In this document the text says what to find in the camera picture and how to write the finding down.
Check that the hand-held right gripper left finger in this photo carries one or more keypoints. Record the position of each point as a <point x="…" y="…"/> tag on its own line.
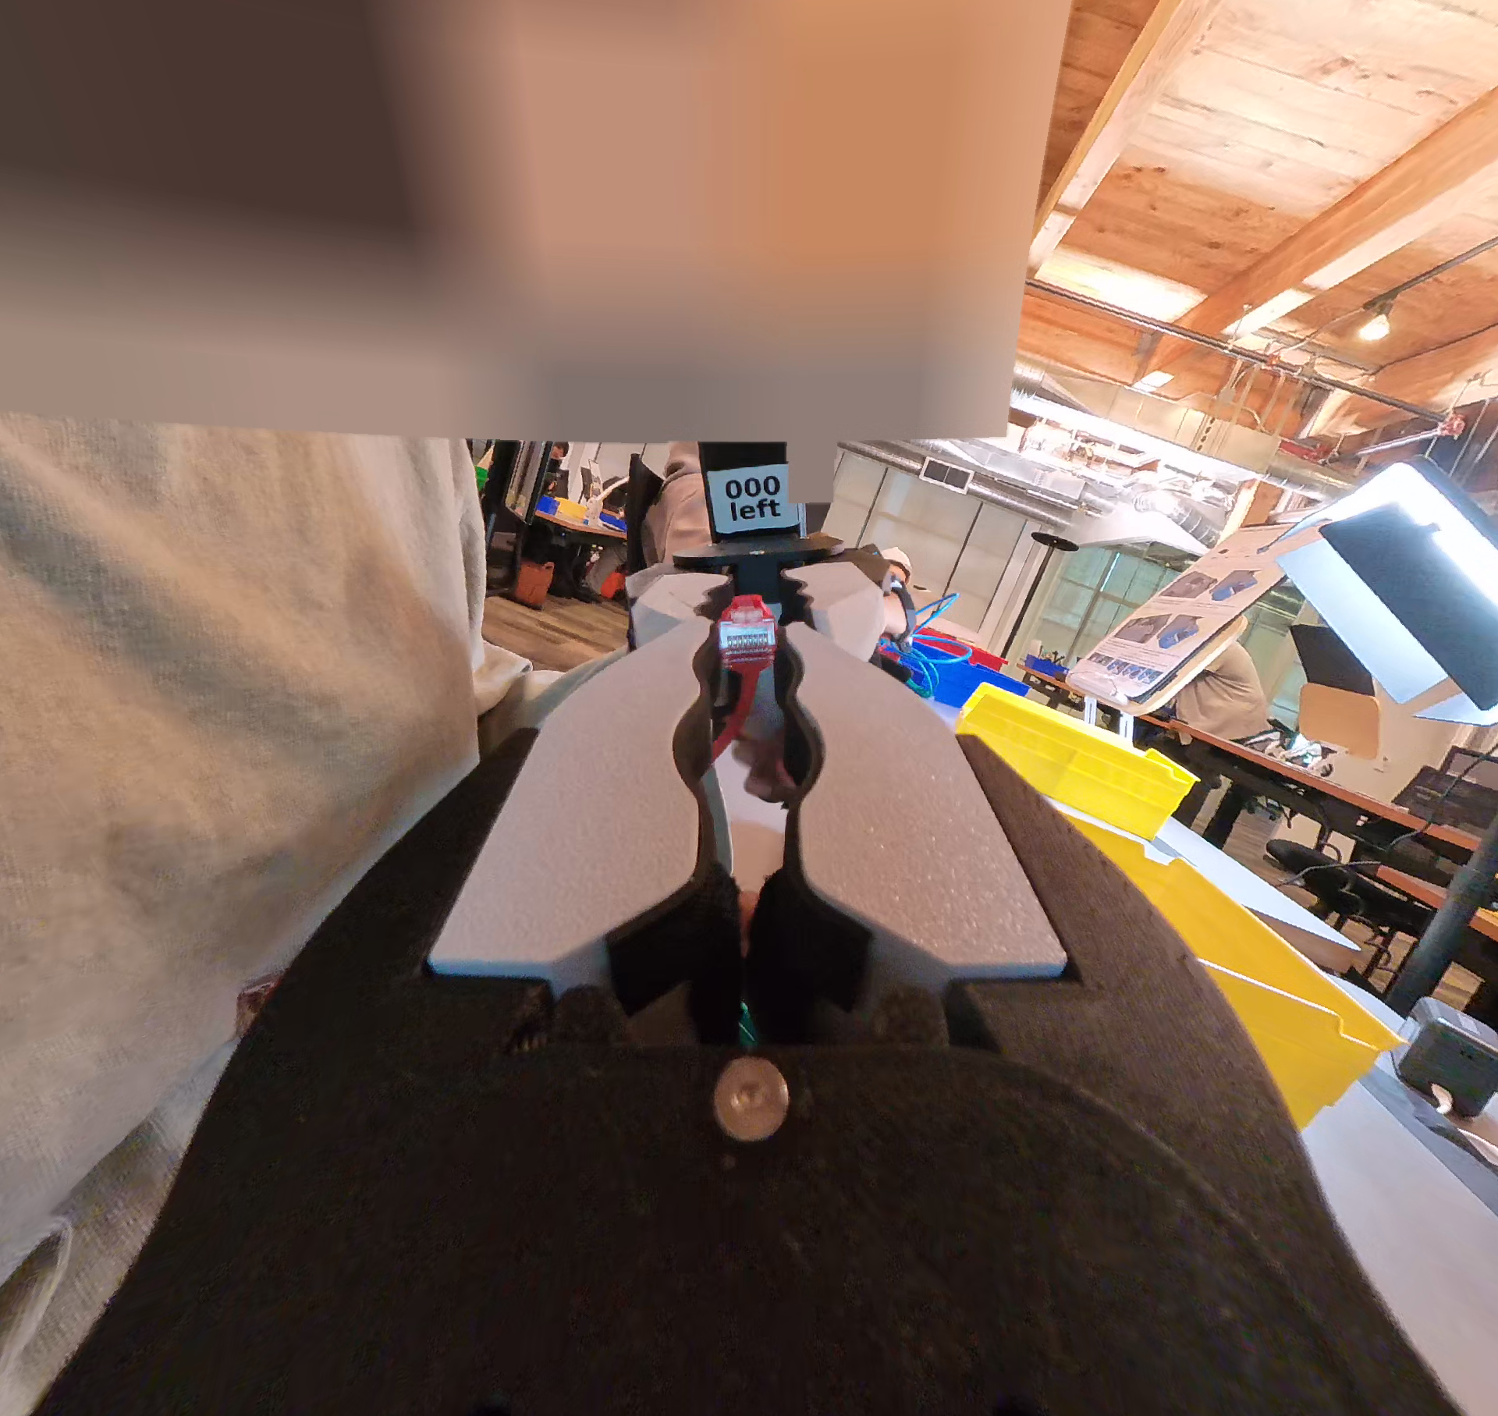
<point x="585" y="819"/>

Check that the black floor lamp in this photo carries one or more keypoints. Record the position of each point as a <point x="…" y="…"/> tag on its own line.
<point x="1055" y="541"/>

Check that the black laptop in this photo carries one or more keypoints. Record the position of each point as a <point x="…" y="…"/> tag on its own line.
<point x="1452" y="790"/>

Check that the studio light panel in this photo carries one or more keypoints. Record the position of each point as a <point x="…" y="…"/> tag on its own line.
<point x="1405" y="574"/>

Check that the large yellow plastic bin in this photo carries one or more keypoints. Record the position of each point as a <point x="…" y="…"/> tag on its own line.
<point x="1253" y="973"/>

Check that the long wooden desk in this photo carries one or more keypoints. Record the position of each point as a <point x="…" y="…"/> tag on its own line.
<point x="1347" y="790"/>

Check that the blue plastic bin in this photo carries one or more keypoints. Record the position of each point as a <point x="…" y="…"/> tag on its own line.
<point x="995" y="685"/>

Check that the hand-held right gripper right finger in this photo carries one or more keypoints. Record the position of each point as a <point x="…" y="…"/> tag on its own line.
<point x="925" y="819"/>

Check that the printed poster board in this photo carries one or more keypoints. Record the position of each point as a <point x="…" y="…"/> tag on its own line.
<point x="1182" y="621"/>

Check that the small grey device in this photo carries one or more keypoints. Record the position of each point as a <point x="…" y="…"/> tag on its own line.
<point x="1452" y="1047"/>

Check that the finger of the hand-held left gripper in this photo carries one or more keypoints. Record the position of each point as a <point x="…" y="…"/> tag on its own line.
<point x="849" y="608"/>
<point x="668" y="608"/>

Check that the black ceiling pipe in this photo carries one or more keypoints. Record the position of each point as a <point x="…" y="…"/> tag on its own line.
<point x="1170" y="326"/>

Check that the ceiling spot lamp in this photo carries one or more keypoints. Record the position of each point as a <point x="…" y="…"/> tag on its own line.
<point x="1376" y="323"/>

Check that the person's light sweater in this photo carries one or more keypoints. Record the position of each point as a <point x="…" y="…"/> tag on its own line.
<point x="235" y="737"/>

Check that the black office chair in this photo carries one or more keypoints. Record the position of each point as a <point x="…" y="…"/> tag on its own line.
<point x="1323" y="860"/>

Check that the orange backpack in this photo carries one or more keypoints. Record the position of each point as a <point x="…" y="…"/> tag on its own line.
<point x="536" y="586"/>

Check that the red plastic bin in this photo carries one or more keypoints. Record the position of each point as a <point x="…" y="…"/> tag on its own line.
<point x="978" y="653"/>

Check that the grey metal pole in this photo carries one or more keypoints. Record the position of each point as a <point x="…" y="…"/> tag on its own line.
<point x="1452" y="911"/>

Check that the black monitor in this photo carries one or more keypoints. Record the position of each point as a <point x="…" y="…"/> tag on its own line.
<point x="516" y="502"/>

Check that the silver air duct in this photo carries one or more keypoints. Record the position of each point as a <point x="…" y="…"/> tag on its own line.
<point x="1055" y="490"/>

